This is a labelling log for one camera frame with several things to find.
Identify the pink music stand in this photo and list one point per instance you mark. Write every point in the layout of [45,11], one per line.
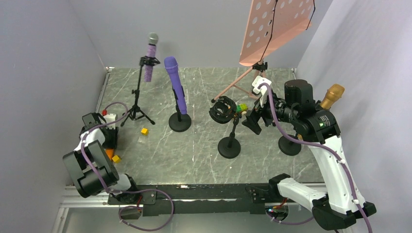
[271,25]

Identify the gold microphone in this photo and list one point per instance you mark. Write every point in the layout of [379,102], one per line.
[333,94]

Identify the black round stand right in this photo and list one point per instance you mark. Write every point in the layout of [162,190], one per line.
[288,147]

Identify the colourful toy block car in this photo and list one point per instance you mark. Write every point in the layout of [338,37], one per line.
[242,109]

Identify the orange microphone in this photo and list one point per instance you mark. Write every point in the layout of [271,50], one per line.
[109,153]

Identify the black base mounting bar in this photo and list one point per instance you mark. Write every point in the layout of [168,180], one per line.
[253,198]

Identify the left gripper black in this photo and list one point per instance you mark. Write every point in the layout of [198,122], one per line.
[113,143]

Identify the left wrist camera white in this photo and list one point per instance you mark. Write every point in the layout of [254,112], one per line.
[110,119]

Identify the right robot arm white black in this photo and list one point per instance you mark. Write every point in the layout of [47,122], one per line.
[340,206]

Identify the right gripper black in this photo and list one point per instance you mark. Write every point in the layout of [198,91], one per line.
[262,111]

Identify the yellow cube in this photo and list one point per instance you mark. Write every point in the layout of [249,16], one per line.
[144,131]
[116,159]

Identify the black shock mount desk stand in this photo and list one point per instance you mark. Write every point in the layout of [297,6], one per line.
[224,111]

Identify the glitter purple silver microphone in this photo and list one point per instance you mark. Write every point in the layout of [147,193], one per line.
[150,59]

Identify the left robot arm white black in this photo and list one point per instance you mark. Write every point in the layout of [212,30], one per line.
[89,165]

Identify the black round base mic stand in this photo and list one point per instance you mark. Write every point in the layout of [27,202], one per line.
[177,121]

